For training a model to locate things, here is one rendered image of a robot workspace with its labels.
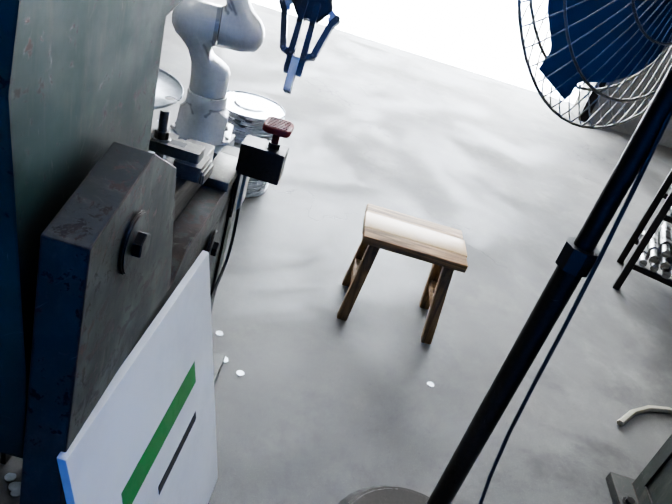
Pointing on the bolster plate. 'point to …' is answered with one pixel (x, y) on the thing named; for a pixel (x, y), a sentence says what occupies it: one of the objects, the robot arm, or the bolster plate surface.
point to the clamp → (187, 164)
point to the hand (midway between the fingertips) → (291, 74)
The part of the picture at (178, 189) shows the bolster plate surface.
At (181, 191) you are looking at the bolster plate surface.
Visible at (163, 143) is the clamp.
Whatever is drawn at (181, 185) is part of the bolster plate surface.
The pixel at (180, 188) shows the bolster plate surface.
